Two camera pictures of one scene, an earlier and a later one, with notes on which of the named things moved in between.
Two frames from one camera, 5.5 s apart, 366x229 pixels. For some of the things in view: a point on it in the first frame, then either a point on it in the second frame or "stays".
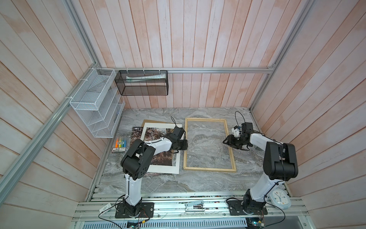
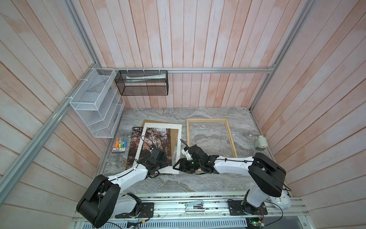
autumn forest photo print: (150, 134) stays
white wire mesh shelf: (99, 102) stays
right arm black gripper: (229, 141) -> (183, 163)
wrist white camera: (236, 130) -> (186, 152)
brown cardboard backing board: (152, 121) stays
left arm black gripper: (185, 144) -> (164, 161)
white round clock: (279, 198) stays
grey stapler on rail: (195, 206) stays
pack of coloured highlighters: (120, 145) stays
